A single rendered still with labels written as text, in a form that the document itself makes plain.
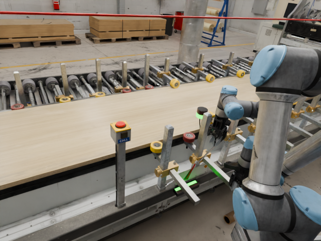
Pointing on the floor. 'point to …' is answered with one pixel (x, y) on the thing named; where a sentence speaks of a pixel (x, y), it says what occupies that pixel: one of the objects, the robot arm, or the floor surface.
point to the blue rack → (217, 26)
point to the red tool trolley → (178, 21)
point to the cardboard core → (229, 218)
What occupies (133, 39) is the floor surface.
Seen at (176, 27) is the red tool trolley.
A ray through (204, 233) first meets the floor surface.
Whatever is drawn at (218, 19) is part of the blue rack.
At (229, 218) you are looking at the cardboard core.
